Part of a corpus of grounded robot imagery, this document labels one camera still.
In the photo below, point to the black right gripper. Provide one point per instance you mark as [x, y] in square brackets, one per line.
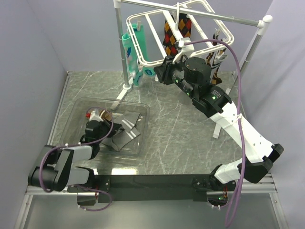
[163, 72]

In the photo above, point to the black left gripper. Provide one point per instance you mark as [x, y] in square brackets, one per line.
[116, 126]

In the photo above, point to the grey striped sock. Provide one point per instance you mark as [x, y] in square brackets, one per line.
[128, 120]

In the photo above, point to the white clip sock hanger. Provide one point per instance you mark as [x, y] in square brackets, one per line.
[171, 14]

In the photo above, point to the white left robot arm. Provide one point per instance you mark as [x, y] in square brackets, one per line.
[53, 171]

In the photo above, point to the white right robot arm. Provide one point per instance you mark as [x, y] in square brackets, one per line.
[192, 76]

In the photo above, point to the teal patterned sock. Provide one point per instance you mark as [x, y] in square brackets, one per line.
[140, 35]
[131, 58]

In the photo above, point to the clear plastic bin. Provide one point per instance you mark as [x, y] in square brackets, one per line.
[76, 124]

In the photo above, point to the red yellow argyle sock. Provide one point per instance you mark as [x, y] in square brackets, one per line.
[169, 40]

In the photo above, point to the brown argyle hanging sock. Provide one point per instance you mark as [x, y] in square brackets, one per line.
[214, 76]

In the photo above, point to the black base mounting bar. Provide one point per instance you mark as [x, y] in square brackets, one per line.
[154, 187]

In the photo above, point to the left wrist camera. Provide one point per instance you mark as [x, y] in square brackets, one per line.
[94, 115]

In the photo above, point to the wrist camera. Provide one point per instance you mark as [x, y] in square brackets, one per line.
[182, 46]
[94, 115]

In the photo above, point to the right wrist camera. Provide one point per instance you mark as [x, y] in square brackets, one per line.
[182, 46]

